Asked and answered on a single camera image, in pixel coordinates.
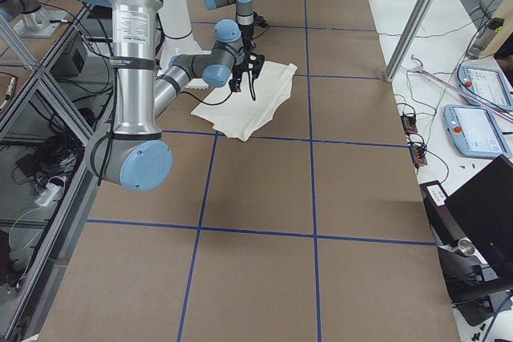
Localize black labelled box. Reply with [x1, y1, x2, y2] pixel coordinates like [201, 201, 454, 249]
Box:
[419, 180, 458, 246]

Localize near orange terminal block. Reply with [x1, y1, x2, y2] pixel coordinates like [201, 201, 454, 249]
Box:
[409, 143, 427, 169]

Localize blue teach pendant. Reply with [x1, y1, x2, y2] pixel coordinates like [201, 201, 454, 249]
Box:
[443, 105, 512, 159]
[458, 66, 512, 111]

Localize grey control box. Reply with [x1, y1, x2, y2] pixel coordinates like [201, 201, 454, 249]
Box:
[50, 45, 87, 76]

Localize metal reacher grabber stick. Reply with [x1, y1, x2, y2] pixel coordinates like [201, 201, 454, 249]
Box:
[410, 54, 513, 119]

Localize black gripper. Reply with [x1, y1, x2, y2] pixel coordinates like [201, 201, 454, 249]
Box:
[228, 62, 257, 100]
[239, 23, 255, 48]

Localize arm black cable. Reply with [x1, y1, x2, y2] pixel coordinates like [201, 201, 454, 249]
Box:
[182, 69, 257, 106]

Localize cream cat print t-shirt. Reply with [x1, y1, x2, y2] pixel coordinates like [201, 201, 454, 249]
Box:
[192, 61, 297, 142]

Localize clear water bottle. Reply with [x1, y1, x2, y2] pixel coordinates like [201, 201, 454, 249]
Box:
[467, 18, 504, 59]

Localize aluminium frame post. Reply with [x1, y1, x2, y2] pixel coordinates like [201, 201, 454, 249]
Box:
[384, 0, 434, 82]

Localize far blue teach pendant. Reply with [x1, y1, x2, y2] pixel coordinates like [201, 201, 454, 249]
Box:
[458, 66, 512, 111]

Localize near blue teach pendant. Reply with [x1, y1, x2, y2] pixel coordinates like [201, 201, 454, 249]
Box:
[443, 105, 512, 159]

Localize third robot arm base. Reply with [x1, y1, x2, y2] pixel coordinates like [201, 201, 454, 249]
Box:
[1, 0, 59, 38]

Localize black monitor with stand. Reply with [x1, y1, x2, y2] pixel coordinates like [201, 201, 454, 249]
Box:
[445, 155, 512, 326]

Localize white power strip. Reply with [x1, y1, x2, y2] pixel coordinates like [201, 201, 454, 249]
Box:
[34, 182, 63, 207]

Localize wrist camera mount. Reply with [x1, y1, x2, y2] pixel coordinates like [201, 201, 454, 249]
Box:
[253, 12, 269, 29]
[241, 53, 265, 79]

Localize far orange terminal block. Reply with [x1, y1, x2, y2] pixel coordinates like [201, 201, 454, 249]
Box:
[400, 115, 418, 135]

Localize orange terminal block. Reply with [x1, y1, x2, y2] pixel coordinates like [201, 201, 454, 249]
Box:
[409, 143, 427, 169]
[400, 115, 418, 135]

